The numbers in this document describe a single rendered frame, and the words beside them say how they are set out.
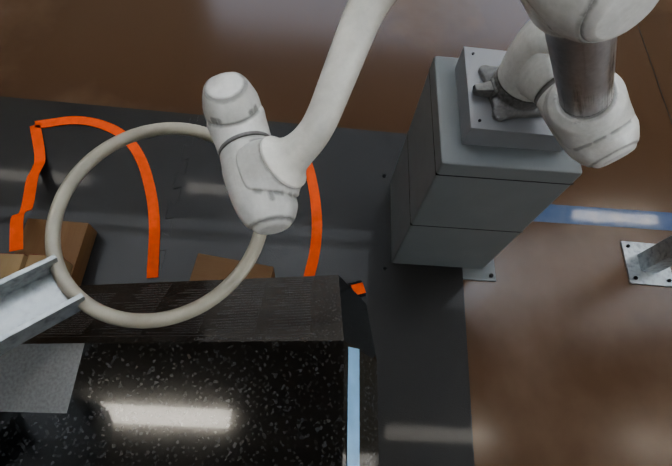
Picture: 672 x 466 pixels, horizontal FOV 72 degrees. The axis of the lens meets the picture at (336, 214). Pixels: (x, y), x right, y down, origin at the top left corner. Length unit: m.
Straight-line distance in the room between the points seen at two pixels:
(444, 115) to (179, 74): 1.57
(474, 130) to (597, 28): 0.72
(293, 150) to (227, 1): 2.24
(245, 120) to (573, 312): 1.72
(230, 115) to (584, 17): 0.53
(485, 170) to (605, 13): 0.80
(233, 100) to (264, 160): 0.12
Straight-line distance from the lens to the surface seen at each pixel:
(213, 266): 1.85
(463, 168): 1.33
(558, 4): 0.62
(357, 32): 0.74
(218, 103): 0.81
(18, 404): 1.19
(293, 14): 2.84
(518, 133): 1.35
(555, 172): 1.42
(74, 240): 2.09
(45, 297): 1.14
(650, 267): 2.41
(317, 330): 1.10
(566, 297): 2.22
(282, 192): 0.76
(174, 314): 1.01
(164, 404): 1.08
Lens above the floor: 1.85
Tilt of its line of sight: 64 degrees down
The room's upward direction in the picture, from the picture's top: 9 degrees clockwise
